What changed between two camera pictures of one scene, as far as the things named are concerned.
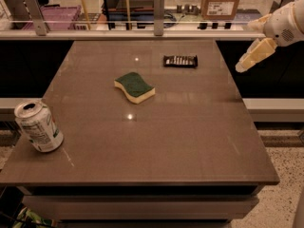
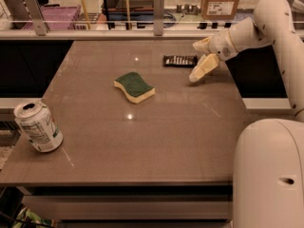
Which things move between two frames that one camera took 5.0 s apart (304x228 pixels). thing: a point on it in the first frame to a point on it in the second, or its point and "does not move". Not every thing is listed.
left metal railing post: [35, 12] does not move
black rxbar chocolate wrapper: [180, 61] does not move
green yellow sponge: [134, 87] does not move
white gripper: [281, 25] to [222, 47]
